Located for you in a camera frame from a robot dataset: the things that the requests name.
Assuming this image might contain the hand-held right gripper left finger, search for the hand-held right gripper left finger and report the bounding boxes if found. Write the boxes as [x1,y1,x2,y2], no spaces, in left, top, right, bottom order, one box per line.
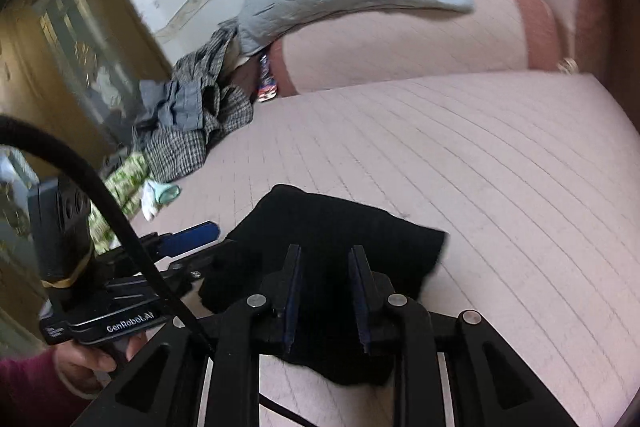
[72,244,303,427]

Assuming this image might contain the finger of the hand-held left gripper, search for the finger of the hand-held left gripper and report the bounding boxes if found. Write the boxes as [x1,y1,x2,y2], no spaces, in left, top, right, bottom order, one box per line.
[140,221,221,258]
[165,239,238,289]

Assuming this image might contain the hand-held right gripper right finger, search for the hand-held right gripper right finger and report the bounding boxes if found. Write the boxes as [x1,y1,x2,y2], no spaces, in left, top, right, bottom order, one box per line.
[347,245,581,427]

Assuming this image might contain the black pants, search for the black pants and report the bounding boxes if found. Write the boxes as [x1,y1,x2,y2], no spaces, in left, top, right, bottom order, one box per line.
[199,184,448,388]

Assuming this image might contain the person's left forearm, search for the person's left forearm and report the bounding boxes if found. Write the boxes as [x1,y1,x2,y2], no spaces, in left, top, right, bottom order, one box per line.
[0,349,101,427]

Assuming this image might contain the person's left hand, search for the person's left hand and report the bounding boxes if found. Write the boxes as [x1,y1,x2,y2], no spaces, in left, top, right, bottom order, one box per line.
[54,332,148,397]

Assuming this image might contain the white and teal sock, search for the white and teal sock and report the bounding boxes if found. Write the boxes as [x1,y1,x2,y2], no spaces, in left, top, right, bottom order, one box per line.
[141,179,182,223]

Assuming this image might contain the plaid garment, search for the plaid garment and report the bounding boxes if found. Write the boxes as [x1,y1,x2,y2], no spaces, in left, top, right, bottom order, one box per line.
[132,27,255,184]

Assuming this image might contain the green patterned cloth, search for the green patterned cloth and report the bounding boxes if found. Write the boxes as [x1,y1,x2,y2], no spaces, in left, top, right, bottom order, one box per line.
[87,152,153,255]

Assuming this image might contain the blue-grey garment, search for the blue-grey garment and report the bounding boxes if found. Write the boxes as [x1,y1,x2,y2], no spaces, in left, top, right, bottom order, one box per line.
[137,79,206,132]

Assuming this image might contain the colourful packet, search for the colourful packet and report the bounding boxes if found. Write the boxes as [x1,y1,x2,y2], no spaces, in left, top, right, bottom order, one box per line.
[256,53,281,104]

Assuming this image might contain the wooden door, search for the wooden door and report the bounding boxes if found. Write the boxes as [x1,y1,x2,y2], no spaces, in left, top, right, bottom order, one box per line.
[0,0,173,358]

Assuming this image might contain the black cable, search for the black cable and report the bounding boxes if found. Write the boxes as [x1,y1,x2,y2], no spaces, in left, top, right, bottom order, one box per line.
[0,116,216,358]

